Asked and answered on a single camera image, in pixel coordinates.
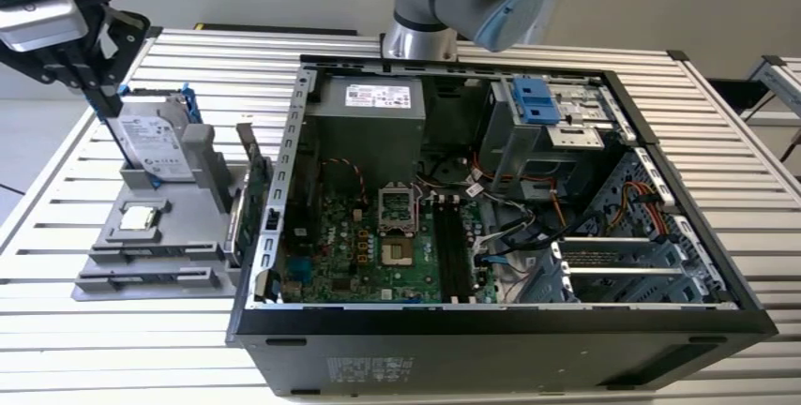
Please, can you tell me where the silver CPU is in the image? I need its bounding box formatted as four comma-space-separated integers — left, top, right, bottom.
119, 205, 158, 232

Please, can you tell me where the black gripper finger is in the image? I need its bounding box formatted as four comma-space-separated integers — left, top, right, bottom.
93, 62, 126, 120
73, 60, 106, 113

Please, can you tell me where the grey parts rack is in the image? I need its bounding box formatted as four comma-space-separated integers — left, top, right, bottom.
71, 123, 277, 303

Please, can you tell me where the black data cable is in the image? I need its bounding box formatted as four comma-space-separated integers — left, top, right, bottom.
493, 207, 607, 252

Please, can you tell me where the twisted fan wire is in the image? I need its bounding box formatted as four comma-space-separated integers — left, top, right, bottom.
321, 157, 370, 204

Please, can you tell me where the black open PC case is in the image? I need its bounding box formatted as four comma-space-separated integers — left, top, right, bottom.
225, 52, 781, 399

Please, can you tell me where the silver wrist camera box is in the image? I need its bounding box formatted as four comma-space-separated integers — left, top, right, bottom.
0, 0, 90, 53

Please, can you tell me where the green motherboard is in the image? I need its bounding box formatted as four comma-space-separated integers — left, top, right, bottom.
281, 179, 502, 306

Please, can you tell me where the blue drive bay latch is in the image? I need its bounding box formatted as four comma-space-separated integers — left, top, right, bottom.
510, 76, 558, 126

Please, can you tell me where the power supply wire bundle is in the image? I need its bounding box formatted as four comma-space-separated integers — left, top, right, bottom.
416, 160, 496, 200

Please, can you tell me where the CPU socket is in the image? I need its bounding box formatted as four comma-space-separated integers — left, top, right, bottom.
380, 234, 418, 269

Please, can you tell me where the grey power supply unit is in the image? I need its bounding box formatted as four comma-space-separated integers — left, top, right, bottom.
310, 75, 428, 181

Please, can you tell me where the black RAM slot bank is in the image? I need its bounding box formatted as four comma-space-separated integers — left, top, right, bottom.
434, 196, 478, 303

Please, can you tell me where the metal disk bay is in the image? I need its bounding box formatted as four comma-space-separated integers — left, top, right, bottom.
550, 235, 712, 306

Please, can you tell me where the green graphics card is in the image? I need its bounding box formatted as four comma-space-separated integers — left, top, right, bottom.
226, 123, 274, 270

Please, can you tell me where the orange wire bundle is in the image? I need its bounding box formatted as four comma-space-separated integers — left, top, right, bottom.
611, 181, 672, 242

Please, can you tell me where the black case fan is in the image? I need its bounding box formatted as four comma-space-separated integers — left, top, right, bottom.
293, 137, 325, 247

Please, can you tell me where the metal socket cover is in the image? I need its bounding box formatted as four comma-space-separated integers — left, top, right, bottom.
377, 183, 420, 233

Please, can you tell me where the hard disk in blue carrier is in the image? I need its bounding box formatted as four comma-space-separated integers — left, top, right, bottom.
103, 80, 203, 187

